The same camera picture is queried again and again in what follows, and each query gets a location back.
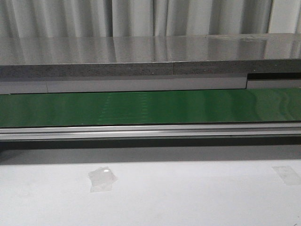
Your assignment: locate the clear tape patch right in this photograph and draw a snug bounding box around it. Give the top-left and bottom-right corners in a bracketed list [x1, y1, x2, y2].
[272, 166, 301, 186]

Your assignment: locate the white pleated curtain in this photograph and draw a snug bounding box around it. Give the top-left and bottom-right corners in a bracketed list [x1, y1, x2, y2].
[0, 0, 301, 38]

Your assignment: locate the grey conveyor back guard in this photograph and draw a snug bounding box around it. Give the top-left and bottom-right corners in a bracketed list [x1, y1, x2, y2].
[0, 73, 301, 94]

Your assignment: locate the green conveyor belt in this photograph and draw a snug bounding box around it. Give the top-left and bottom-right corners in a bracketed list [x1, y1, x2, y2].
[0, 88, 301, 128]

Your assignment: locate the clear tape patch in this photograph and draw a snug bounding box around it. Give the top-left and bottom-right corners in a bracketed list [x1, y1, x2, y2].
[272, 166, 301, 186]
[88, 167, 117, 193]

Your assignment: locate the aluminium conveyor front rail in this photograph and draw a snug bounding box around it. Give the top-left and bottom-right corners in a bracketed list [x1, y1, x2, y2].
[0, 122, 301, 141]

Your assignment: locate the clear tape patch left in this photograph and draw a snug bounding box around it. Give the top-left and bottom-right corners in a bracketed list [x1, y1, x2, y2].
[88, 167, 117, 193]

